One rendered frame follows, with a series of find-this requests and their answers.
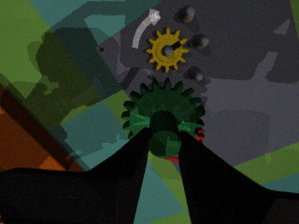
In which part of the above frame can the white curved arrow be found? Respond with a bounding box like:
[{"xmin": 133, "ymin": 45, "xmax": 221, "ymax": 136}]
[{"xmin": 132, "ymin": 8, "xmax": 161, "ymax": 49}]

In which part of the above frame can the yellow gear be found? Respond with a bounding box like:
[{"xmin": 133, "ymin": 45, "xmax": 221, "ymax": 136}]
[{"xmin": 145, "ymin": 26, "xmax": 190, "ymax": 73}]

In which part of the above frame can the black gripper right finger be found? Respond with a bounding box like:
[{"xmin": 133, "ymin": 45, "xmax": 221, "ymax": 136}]
[{"xmin": 178, "ymin": 131, "xmax": 299, "ymax": 224}]

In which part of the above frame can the red gear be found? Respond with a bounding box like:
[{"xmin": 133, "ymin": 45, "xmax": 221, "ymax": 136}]
[{"xmin": 194, "ymin": 127, "xmax": 205, "ymax": 144}]

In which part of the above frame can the dark green gear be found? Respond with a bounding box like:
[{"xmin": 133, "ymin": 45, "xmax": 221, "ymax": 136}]
[{"xmin": 121, "ymin": 77, "xmax": 206, "ymax": 159}]

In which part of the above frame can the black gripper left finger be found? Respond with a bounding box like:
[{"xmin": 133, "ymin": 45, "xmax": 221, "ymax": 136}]
[{"xmin": 0, "ymin": 127, "xmax": 150, "ymax": 224}]

